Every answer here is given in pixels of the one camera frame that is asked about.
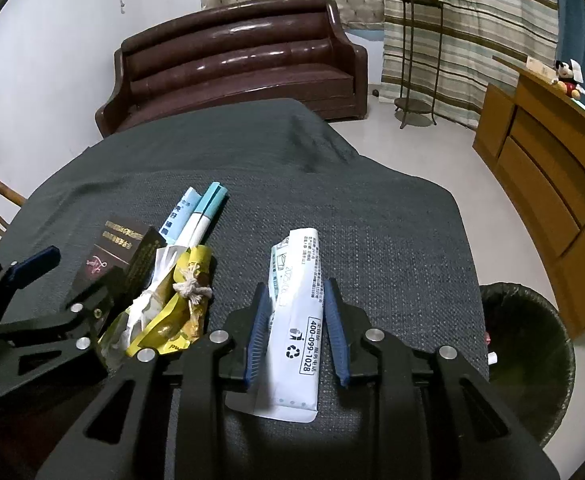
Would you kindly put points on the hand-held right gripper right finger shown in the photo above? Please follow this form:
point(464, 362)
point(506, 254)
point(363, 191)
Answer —
point(337, 340)

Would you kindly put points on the wooden cabinet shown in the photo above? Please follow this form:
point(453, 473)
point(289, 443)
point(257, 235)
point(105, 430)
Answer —
point(547, 170)

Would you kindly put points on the striped curtain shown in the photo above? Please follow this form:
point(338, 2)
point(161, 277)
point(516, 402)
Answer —
point(482, 35)

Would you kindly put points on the dark brown leather sofa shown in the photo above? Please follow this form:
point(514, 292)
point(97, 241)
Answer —
point(232, 65)

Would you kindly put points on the bin with black liner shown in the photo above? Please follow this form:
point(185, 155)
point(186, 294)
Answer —
point(532, 360)

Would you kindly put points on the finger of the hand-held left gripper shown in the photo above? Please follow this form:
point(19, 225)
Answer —
point(37, 258)
point(90, 305)

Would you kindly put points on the blue printed paper packet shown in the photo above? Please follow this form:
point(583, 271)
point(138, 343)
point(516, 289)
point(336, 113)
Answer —
point(177, 217)

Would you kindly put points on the mouse plush toy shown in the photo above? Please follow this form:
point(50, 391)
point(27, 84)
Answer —
point(567, 80)

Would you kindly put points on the light blue white box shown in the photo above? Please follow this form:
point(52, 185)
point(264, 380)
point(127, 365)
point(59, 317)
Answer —
point(205, 215)

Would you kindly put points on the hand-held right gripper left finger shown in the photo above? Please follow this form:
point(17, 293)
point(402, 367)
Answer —
point(255, 340)

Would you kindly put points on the white carton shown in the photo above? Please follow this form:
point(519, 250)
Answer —
point(292, 310)

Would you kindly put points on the black cardboard box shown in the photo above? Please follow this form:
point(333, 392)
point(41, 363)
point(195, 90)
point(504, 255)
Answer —
point(122, 250)

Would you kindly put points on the dark grey tablecloth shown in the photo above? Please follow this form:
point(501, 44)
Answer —
point(372, 220)

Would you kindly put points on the black metal plant stand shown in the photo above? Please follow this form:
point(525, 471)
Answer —
point(412, 105)

